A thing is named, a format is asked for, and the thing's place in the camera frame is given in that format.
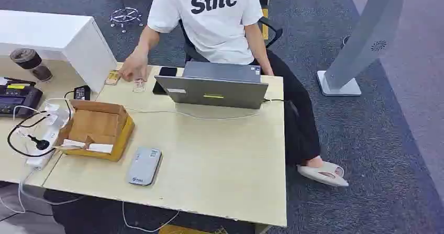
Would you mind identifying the pale card with print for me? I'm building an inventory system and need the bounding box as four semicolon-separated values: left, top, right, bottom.
132;78;147;94

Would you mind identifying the grey laptop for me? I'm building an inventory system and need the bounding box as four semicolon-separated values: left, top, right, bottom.
154;61;270;110

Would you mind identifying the black smartphone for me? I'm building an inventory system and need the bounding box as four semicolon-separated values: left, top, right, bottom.
152;66;178;96

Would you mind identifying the person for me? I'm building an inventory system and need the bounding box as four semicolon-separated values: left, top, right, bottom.
118;0;349;188

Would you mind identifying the black office chair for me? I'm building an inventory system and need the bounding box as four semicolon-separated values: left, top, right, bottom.
178;16;284;64

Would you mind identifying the grey flat router device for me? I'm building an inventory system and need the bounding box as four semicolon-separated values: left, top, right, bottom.
126;147;163;187

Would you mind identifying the person's right hand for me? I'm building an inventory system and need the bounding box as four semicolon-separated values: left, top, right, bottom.
118;49;152;83

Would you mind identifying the yellow card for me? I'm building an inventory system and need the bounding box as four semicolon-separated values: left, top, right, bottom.
104;70;121;86

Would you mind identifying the beige slipper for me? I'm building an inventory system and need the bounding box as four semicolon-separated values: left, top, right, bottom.
296;161;350;188

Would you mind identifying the yellow box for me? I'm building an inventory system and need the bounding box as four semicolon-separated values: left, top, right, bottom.
158;224;229;234

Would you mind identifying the white card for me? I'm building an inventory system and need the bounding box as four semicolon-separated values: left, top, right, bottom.
61;139;86;150
86;142;115;154

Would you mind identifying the wooden card box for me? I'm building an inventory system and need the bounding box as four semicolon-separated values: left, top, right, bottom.
53;99;136;163

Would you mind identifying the silver chair base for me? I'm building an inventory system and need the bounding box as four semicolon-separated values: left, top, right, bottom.
109;6;144;34

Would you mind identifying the black power adapter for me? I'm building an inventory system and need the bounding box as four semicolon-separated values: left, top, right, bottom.
73;85;92;102

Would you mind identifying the white floor stand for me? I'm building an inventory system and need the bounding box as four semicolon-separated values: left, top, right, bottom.
316;0;419;97

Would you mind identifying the white power strip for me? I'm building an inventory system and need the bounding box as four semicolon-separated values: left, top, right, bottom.
25;102;71;171

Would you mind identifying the white cabinet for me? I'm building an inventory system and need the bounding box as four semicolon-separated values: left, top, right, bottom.
0;9;118;94

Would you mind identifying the brown coffee cup with lid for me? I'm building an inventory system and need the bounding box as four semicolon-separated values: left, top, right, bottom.
9;48;54;84

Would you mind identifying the black desktop terminal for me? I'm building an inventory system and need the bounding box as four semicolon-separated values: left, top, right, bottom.
0;76;44;119

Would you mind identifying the white hanging cable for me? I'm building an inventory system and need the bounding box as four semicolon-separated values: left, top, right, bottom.
121;201;181;234

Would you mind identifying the black plug with cable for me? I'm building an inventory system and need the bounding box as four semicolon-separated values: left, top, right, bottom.
7;110;57;159

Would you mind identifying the white power strip cable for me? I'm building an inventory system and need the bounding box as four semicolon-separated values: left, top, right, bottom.
0;169;85;215

